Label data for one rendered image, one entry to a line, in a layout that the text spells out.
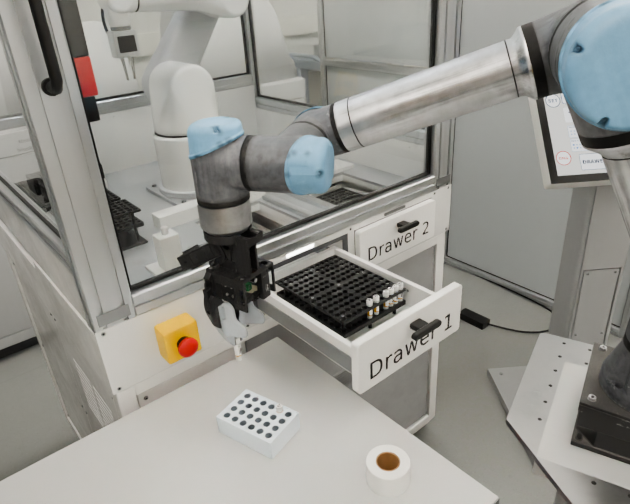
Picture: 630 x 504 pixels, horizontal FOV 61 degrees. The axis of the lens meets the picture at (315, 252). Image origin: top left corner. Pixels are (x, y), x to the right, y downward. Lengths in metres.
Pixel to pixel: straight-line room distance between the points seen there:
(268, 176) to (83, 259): 0.41
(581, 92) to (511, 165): 2.12
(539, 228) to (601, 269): 0.85
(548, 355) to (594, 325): 0.80
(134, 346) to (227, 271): 0.35
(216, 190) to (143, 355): 0.47
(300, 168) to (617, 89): 0.35
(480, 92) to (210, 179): 0.37
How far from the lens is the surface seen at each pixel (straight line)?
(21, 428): 2.47
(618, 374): 1.01
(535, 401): 1.12
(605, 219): 1.83
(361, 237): 1.32
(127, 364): 1.10
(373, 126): 0.77
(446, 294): 1.07
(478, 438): 2.09
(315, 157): 0.68
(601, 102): 0.61
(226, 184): 0.73
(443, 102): 0.76
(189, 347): 1.05
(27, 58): 0.91
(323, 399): 1.08
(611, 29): 0.60
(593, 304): 1.97
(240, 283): 0.77
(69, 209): 0.96
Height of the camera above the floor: 1.49
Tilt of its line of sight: 27 degrees down
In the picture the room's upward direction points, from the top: 4 degrees counter-clockwise
